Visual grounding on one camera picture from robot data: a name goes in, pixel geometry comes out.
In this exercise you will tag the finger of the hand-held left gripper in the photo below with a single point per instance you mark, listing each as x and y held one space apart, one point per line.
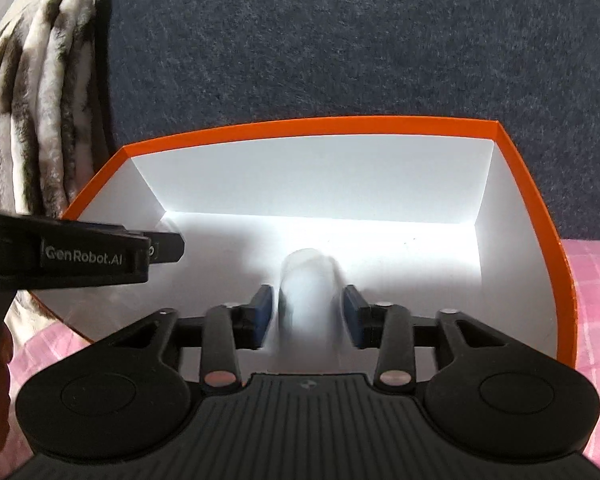
167 247

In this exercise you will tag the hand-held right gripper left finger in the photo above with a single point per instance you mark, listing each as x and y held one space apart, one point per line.
262 312

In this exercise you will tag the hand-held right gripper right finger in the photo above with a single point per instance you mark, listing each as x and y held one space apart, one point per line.
352 317

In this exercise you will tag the white plastic cylinder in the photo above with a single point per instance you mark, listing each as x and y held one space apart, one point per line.
307 300

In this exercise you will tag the orange cardboard box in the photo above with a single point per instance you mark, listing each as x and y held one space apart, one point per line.
330 195

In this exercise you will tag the striped brown white fur blanket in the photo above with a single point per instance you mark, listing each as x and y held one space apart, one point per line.
45 110

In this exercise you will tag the pink checked bed sheet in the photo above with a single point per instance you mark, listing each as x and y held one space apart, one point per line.
596 310

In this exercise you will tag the dark grey felt headboard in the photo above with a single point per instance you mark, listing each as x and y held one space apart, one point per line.
330 35

